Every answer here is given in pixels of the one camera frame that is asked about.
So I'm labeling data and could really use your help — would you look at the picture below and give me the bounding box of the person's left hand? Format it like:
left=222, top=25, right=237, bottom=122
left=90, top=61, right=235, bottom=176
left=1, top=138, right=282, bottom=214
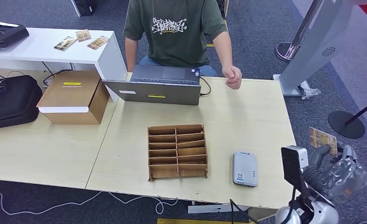
left=222, top=65, right=242, bottom=90

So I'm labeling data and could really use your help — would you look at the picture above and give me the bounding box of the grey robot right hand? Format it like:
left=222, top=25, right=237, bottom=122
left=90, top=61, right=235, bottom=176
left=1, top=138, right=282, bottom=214
left=303, top=142, right=367, bottom=205

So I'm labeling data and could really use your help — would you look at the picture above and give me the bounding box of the tan printed room key card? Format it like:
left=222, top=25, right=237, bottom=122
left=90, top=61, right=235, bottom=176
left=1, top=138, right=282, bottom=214
left=309, top=127, right=339, bottom=156

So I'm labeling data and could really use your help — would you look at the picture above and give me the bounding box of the brown slotted card organizer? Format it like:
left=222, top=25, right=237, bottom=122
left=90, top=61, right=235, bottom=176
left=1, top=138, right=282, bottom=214
left=147, top=124, right=208, bottom=182

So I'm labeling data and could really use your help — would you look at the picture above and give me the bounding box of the person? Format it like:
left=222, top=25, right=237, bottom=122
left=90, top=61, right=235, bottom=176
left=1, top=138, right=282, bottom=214
left=123, top=0, right=242, bottom=90

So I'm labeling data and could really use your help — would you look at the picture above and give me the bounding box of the grey card reader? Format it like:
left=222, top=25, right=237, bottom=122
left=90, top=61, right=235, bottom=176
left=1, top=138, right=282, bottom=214
left=232, top=150, right=259, bottom=188

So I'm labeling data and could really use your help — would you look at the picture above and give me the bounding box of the small printed card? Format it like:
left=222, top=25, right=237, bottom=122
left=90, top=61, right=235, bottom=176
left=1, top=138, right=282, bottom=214
left=75, top=28, right=92, bottom=42

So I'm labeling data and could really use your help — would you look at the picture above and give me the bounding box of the long printed card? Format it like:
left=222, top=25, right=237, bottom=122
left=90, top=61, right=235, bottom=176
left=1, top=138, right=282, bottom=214
left=53, top=35, right=78, bottom=51

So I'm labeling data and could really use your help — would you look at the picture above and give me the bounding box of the yellow floor tape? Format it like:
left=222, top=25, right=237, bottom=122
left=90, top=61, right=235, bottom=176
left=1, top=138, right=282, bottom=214
left=205, top=20, right=230, bottom=48

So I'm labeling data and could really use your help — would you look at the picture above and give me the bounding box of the grey open laptop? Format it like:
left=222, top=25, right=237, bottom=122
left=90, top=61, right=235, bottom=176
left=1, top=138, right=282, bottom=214
left=102, top=64, right=202, bottom=106

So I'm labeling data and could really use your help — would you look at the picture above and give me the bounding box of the clear plastic bag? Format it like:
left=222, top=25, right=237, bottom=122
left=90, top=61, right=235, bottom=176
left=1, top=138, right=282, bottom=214
left=300, top=86, right=322, bottom=100

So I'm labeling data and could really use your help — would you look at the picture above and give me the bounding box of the silver kiosk stand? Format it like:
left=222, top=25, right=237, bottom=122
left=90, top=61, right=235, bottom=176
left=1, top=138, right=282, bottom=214
left=273, top=0, right=357, bottom=97

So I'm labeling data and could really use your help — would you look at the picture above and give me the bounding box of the white desk foot bar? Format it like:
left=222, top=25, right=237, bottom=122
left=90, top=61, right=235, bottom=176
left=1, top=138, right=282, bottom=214
left=187, top=203, right=250, bottom=214

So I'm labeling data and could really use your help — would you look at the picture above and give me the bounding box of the brown cardboard box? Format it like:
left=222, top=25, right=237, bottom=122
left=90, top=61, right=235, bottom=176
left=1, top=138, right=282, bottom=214
left=36, top=70, right=111, bottom=125

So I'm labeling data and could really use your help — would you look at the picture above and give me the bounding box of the black cabinet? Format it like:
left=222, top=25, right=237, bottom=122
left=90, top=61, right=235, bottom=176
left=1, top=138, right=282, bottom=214
left=71, top=0, right=98, bottom=17

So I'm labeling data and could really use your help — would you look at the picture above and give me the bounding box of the white side table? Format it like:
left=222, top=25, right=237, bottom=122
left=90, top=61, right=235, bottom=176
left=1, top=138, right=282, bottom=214
left=0, top=27, right=128, bottom=102

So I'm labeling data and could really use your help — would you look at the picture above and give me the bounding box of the black carrying case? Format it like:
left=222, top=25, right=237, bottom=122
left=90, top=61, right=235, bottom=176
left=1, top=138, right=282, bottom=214
left=0, top=75, right=44, bottom=131

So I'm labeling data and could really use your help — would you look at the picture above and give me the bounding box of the black controller device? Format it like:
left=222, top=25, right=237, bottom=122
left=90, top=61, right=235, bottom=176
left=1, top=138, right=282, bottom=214
left=0, top=21, right=30, bottom=48

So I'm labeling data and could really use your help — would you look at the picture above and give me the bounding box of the black laptop power cable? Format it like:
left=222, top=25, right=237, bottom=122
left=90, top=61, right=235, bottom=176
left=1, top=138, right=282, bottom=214
left=199, top=76, right=212, bottom=97

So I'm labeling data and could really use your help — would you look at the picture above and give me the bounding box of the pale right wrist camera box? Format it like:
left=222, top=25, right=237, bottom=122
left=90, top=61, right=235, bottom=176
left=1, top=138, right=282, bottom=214
left=281, top=145, right=309, bottom=170

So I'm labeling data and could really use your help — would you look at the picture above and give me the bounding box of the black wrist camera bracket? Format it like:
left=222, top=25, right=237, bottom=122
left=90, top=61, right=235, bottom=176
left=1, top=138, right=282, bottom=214
left=281, top=149, right=335, bottom=208

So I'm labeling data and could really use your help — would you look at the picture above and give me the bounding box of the chrome stanchion post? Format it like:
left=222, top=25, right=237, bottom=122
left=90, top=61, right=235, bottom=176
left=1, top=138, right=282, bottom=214
left=275, top=0, right=323, bottom=63

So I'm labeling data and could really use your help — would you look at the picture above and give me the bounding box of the black stanchion post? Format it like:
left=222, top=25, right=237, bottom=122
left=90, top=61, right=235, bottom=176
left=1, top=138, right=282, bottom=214
left=327, top=95, right=367, bottom=140

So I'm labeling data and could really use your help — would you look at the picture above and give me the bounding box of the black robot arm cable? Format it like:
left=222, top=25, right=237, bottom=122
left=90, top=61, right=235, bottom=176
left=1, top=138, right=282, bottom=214
left=229, top=185, right=298, bottom=224

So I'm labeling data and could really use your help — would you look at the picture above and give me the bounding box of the black cable under table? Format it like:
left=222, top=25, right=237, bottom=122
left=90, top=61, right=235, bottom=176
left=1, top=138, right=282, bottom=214
left=42, top=61, right=76, bottom=88

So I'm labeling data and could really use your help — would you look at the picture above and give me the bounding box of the white floor cable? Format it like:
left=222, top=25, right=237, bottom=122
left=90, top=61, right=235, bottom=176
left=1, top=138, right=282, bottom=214
left=0, top=190, right=179, bottom=216

